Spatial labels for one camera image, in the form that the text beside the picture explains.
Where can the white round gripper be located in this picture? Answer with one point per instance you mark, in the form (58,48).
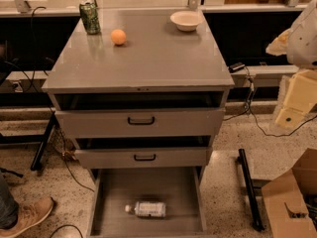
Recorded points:
(304,42)

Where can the clear plastic water bottle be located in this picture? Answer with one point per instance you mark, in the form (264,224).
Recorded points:
(147,209)

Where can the top grey drawer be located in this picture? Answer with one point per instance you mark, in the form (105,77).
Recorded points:
(113,124)

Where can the grey drawer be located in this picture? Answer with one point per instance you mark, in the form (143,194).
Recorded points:
(177,188)
(124,158)
(113,124)

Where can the grey drawer cabinet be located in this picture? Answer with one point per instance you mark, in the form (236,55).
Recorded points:
(157,68)

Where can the middle grey drawer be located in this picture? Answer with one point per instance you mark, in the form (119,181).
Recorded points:
(124,158)

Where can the bottom grey drawer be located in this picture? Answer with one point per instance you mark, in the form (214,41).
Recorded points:
(177,188)

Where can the black power adapter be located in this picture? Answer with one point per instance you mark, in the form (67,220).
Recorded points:
(236,67)

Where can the white bowl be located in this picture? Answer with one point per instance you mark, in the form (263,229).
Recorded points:
(186,21)

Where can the brown cardboard box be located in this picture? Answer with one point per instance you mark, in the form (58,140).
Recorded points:
(284,199)

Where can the black metal floor bar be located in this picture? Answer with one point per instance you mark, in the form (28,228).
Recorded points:
(257,220)

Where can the orange fruit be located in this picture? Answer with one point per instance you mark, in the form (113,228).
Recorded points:
(118,37)

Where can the green soda can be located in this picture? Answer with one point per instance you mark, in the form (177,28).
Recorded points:
(89,17)

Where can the black table leg left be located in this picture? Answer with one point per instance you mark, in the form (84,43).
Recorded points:
(36,163)

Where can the tan shoe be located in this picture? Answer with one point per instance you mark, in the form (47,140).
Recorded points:
(29,216)

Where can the blue jeans leg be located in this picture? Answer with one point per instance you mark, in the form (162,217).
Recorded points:
(9,208)

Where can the black top drawer handle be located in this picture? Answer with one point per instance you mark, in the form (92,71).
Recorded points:
(141,121)

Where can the black drawer handle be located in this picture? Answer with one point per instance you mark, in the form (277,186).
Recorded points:
(148,158)
(141,121)

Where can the black middle drawer handle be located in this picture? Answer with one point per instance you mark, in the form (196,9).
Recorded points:
(148,158)

